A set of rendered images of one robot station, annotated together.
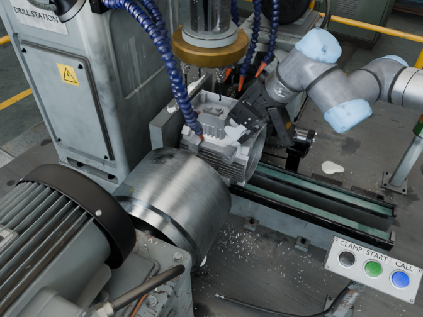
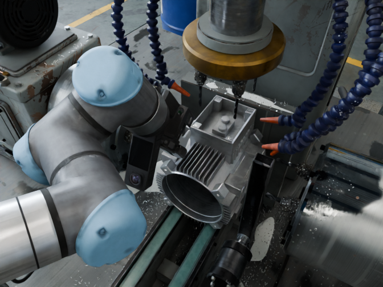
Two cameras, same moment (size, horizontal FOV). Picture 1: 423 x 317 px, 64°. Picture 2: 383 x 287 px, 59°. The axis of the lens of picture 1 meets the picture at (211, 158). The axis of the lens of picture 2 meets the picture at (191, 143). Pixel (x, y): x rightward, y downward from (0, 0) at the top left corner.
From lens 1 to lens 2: 0.91 m
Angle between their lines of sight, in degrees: 62
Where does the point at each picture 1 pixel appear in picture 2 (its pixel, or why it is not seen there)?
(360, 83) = (51, 140)
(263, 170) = (203, 237)
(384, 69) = (72, 180)
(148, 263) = (16, 68)
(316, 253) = not seen: outside the picture
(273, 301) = not seen: hidden behind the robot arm
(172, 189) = not seen: hidden behind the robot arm
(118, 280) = (12, 57)
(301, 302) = (53, 277)
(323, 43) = (82, 58)
